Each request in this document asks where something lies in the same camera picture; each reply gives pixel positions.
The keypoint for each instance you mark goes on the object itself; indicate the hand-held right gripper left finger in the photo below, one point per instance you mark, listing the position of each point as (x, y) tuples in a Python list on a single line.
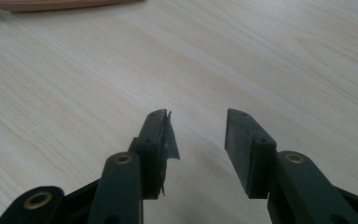
[(150, 155)]

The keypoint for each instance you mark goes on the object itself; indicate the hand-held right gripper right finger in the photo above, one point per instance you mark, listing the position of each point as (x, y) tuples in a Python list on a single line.
[(248, 155)]

